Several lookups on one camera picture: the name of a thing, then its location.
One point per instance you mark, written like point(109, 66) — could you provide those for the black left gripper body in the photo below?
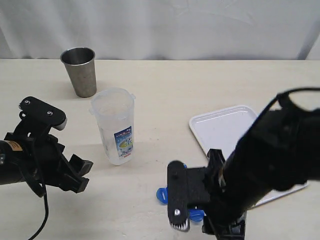
point(33, 158)

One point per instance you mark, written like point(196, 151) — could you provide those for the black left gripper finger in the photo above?
point(73, 182)
point(78, 167)

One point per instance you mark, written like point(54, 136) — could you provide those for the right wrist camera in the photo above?
point(177, 190)

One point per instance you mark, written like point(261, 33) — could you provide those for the clear plastic tall container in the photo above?
point(113, 109)

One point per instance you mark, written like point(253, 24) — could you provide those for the blue snap-lock lid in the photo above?
point(162, 195)

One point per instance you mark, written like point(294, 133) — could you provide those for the white rectangular tray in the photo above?
point(221, 129)

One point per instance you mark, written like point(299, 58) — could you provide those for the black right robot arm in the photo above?
point(280, 150)

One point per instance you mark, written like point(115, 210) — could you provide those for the stainless steel cup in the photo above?
point(79, 63)

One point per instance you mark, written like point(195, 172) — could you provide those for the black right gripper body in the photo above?
point(217, 222)

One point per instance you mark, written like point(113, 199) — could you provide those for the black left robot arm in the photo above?
point(34, 156)

